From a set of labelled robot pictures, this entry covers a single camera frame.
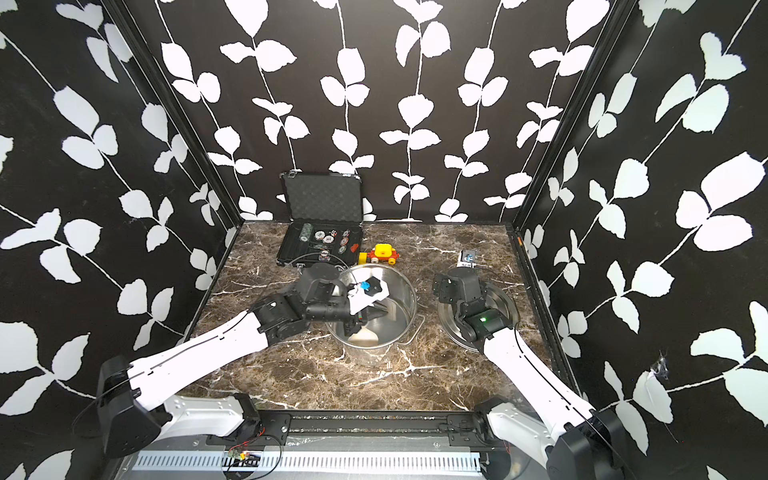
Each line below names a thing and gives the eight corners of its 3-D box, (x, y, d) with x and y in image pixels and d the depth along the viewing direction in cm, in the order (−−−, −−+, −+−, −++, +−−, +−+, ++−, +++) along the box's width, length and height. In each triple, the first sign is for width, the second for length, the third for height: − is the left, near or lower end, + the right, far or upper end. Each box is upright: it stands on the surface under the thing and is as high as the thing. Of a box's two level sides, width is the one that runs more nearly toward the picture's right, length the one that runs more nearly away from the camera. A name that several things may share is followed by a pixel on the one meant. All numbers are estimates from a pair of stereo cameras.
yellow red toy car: (368, 264, 110) (367, 255, 106) (369, 251, 114) (368, 243, 110) (399, 264, 110) (399, 256, 106) (398, 252, 114) (399, 243, 110)
